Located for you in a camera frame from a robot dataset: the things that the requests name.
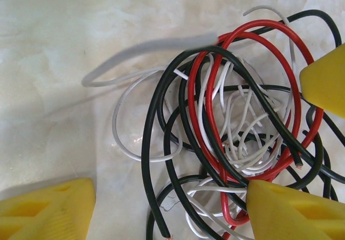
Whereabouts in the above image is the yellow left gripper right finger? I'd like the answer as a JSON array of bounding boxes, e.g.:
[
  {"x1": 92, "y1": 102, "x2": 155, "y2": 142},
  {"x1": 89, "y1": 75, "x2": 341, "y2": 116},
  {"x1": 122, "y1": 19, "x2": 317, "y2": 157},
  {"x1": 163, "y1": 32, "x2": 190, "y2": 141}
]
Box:
[{"x1": 246, "y1": 179, "x2": 345, "y2": 240}]

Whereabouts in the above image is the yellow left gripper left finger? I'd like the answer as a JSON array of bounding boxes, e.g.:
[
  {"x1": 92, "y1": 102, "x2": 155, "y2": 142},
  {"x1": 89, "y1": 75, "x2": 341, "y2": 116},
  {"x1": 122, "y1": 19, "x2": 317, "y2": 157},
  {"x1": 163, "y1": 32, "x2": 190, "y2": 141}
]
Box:
[{"x1": 0, "y1": 177, "x2": 96, "y2": 240}]

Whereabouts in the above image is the black cable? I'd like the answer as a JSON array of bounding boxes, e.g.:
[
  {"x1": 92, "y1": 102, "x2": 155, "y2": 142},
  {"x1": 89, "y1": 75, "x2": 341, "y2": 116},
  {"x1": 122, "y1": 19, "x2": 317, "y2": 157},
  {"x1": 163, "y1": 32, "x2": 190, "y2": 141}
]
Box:
[
  {"x1": 161, "y1": 9, "x2": 345, "y2": 240},
  {"x1": 141, "y1": 45, "x2": 304, "y2": 239},
  {"x1": 147, "y1": 59, "x2": 345, "y2": 240}
]

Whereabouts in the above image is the thin white cable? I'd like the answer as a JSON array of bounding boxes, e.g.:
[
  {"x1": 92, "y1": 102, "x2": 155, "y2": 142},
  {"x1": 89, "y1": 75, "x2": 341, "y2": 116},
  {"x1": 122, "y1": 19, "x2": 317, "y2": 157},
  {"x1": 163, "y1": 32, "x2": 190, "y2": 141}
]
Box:
[{"x1": 112, "y1": 5, "x2": 297, "y2": 240}]

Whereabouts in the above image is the red cable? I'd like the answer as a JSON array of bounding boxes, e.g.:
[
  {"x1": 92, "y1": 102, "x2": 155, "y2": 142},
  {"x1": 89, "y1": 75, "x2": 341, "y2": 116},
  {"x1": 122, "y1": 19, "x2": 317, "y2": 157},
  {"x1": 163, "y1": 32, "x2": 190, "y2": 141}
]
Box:
[{"x1": 188, "y1": 18, "x2": 324, "y2": 240}]

